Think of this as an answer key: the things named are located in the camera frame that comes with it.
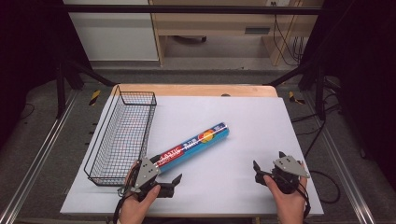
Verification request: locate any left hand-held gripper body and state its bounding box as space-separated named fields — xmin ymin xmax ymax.
xmin=130 ymin=157 xmax=163 ymax=202

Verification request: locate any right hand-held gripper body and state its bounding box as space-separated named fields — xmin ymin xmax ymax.
xmin=263 ymin=155 xmax=311 ymax=195

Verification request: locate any blue plastic wrap box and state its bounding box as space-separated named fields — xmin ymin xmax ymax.
xmin=154 ymin=121 xmax=231 ymax=175

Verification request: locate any black wire basket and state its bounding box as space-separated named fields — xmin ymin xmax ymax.
xmin=83 ymin=85 xmax=158 ymax=188

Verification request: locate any person's left hand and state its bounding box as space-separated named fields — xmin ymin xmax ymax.
xmin=119 ymin=184 xmax=163 ymax=224

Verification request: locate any person's right hand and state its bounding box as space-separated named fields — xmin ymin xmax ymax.
xmin=263 ymin=160 xmax=308 ymax=224

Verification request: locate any white table mat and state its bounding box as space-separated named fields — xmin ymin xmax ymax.
xmin=60 ymin=95 xmax=325 ymax=217

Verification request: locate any yellow black tape strip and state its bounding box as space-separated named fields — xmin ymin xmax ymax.
xmin=288 ymin=91 xmax=306 ymax=105
xmin=89 ymin=89 xmax=102 ymax=106

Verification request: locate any black metal stand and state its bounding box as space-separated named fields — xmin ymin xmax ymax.
xmin=266 ymin=61 xmax=328 ymax=121
xmin=55 ymin=58 xmax=117 ymax=119

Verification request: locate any wooden table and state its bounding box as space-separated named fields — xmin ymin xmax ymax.
xmin=110 ymin=83 xmax=278 ymax=98

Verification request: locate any black curtain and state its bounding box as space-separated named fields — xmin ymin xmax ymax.
xmin=0 ymin=0 xmax=92 ymax=150
xmin=301 ymin=0 xmax=396 ymax=188

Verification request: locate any white cabinet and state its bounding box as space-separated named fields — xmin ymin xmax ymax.
xmin=63 ymin=0 xmax=160 ymax=62

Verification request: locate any light wooden desk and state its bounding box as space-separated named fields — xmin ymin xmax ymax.
xmin=148 ymin=0 xmax=325 ymax=67

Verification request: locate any right hand-held gripper cable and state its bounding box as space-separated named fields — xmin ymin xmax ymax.
xmin=294 ymin=180 xmax=313 ymax=219

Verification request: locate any hand-held gripper cable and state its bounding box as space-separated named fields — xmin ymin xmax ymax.
xmin=112 ymin=184 xmax=135 ymax=224
xmin=294 ymin=180 xmax=313 ymax=219

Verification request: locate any black floor cable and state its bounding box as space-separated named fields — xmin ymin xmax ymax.
xmin=290 ymin=92 xmax=341 ymax=136
xmin=303 ymin=119 xmax=342 ymax=205

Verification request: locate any left hand-held gripper cable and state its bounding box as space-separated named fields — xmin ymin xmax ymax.
xmin=112 ymin=184 xmax=135 ymax=224

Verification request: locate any aluminium floor rail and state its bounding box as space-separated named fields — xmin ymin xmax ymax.
xmin=303 ymin=91 xmax=376 ymax=224
xmin=0 ymin=89 xmax=79 ymax=224

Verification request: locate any bundle of hanging black cables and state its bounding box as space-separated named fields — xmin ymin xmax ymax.
xmin=272 ymin=1 xmax=305 ymax=67

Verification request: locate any black horizontal frame bar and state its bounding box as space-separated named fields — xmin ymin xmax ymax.
xmin=61 ymin=4 xmax=324 ymax=15

